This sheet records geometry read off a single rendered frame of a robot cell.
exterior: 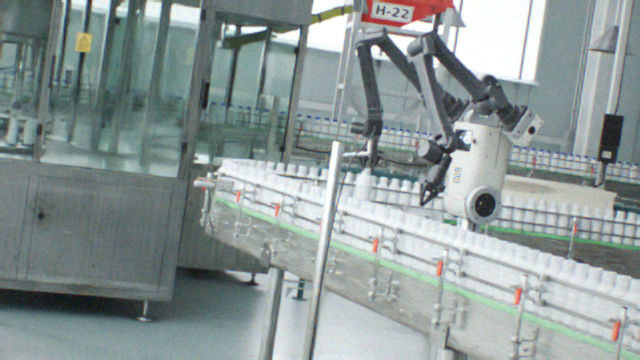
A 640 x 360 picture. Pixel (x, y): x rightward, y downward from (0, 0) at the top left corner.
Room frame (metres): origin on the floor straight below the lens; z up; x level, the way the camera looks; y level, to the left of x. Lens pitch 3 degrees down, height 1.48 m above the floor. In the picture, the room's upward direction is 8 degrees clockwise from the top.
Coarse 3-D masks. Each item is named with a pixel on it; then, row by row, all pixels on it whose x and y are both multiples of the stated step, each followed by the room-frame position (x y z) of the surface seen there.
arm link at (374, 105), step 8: (360, 48) 5.42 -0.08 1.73; (360, 56) 5.45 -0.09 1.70; (368, 56) 5.47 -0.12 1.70; (360, 64) 5.51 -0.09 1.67; (368, 64) 5.50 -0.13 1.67; (368, 72) 5.53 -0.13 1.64; (368, 80) 5.55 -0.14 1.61; (368, 88) 5.57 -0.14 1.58; (376, 88) 5.58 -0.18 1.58; (368, 96) 5.60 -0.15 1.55; (376, 96) 5.60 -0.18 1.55; (368, 104) 5.62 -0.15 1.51; (376, 104) 5.62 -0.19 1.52; (368, 112) 5.64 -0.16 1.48; (376, 112) 5.63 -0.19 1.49
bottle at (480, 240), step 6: (480, 234) 4.06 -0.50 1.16; (480, 240) 4.03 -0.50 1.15; (474, 246) 4.03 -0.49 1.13; (480, 246) 4.03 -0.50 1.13; (474, 252) 4.02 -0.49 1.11; (474, 258) 4.02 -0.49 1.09; (468, 264) 4.04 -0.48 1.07; (474, 264) 4.02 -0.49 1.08; (468, 270) 4.03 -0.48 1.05; (474, 270) 4.02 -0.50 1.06; (468, 282) 4.02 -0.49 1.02; (474, 282) 4.02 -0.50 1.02; (468, 288) 4.03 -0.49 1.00
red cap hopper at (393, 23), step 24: (384, 0) 11.86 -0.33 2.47; (408, 0) 11.85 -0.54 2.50; (432, 0) 11.89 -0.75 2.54; (360, 24) 11.84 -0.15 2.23; (384, 24) 11.90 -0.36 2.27; (408, 24) 11.92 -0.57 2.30; (432, 24) 12.54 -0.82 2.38; (336, 96) 12.42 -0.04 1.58; (408, 96) 11.89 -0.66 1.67; (408, 120) 11.88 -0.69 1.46
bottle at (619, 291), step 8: (616, 280) 3.38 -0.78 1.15; (624, 280) 3.37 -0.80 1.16; (616, 288) 3.38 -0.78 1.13; (624, 288) 3.37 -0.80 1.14; (616, 296) 3.36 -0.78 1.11; (608, 304) 3.38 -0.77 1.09; (616, 304) 3.36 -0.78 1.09; (608, 312) 3.38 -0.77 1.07; (616, 312) 3.36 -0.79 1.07; (608, 328) 3.37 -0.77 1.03; (608, 336) 3.36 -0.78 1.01
